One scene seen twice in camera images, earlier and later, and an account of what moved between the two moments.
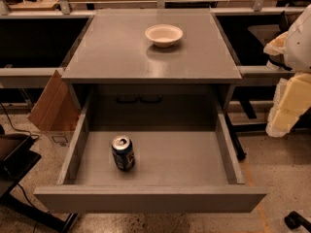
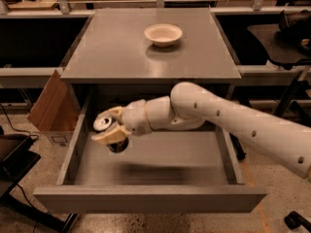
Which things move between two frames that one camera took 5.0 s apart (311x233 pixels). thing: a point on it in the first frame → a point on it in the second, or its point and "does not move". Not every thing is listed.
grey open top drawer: x=185 y=156 does not move
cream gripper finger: x=277 y=46 → x=134 y=116
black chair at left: x=17 y=159 does not move
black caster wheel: x=293 y=220 does not move
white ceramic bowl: x=163 y=35 does not move
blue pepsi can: x=123 y=152 → x=106 y=123
